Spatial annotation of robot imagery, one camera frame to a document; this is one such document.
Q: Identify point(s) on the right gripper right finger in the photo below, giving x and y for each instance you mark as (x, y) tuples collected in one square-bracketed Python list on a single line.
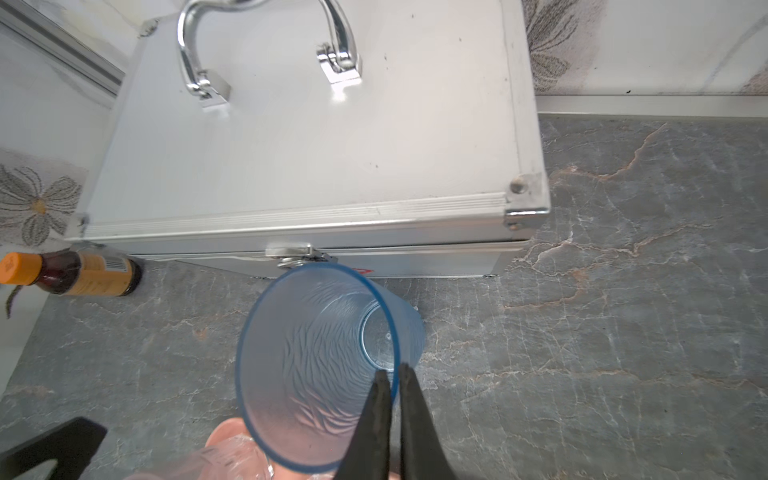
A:
[(422, 456)]

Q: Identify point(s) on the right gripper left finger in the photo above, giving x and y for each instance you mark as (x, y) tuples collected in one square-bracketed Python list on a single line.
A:
[(368, 454)]

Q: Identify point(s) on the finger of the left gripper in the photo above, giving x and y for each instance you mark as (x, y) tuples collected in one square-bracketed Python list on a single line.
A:
[(71, 445)]

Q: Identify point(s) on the blue plastic tumbler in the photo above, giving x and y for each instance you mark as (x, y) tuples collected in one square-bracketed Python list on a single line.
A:
[(307, 357)]

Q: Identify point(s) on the frosted white cup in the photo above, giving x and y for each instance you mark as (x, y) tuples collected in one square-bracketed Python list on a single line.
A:
[(235, 458)]

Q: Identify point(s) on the pink plastic tray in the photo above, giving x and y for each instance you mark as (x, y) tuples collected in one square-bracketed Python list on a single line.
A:
[(228, 428)]

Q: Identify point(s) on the brown bottle orange cap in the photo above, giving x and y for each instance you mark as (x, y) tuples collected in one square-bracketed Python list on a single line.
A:
[(70, 273)]

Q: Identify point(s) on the silver aluminium case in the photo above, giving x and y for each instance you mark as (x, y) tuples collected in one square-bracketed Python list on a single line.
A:
[(398, 138)]

